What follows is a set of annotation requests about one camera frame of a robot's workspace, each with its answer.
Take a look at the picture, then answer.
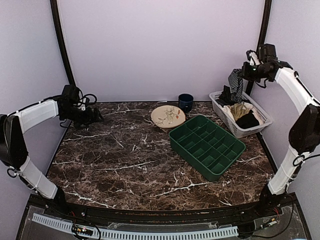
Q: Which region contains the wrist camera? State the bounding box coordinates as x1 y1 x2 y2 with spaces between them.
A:
246 50 261 66
79 96 90 111

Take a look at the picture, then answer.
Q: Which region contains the black cloth in basket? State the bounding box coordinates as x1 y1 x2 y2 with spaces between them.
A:
235 110 260 129

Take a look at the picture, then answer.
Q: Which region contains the right black frame post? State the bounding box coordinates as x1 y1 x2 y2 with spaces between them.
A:
246 0 273 97

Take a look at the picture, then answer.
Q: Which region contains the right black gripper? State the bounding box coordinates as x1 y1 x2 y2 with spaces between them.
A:
238 61 270 83

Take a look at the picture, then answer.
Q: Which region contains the beige floral plate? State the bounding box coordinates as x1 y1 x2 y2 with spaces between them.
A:
150 105 186 129

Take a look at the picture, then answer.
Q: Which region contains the black front rail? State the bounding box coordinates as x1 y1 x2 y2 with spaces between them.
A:
27 193 298 227

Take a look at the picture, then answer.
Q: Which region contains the dark blue mug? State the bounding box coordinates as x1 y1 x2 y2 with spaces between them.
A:
178 93 194 114

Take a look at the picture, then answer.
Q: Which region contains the black frame post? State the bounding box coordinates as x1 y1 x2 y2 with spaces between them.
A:
246 0 273 97
49 0 80 103

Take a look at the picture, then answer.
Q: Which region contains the left black frame post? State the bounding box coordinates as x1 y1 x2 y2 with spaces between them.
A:
49 0 80 103

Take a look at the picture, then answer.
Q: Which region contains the black garment in basket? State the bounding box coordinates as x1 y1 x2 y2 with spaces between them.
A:
216 85 236 107

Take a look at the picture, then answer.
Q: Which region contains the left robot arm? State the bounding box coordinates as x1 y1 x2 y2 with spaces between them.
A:
0 84 104 218

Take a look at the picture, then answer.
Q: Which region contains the white slotted cable duct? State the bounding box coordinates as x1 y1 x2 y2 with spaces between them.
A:
31 213 239 240

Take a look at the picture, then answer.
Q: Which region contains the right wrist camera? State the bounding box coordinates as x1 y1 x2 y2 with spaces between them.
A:
246 50 261 66

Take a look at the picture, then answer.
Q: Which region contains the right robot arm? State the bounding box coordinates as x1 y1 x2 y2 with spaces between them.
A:
240 43 320 217

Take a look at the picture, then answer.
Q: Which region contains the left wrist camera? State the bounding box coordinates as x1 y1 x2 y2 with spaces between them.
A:
79 96 90 111

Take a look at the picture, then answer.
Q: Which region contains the navy striped underwear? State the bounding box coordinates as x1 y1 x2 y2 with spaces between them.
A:
228 68 244 103

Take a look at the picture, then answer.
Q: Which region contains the beige garment in basket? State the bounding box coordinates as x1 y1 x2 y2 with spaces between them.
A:
222 102 254 122

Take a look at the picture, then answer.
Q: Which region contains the green divided organizer tray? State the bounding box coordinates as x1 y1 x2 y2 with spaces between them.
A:
169 115 246 182

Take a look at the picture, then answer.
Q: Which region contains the white plastic laundry basket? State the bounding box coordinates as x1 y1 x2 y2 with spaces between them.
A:
209 91 273 139

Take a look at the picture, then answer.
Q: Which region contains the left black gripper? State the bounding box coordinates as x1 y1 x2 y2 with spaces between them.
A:
61 105 104 131

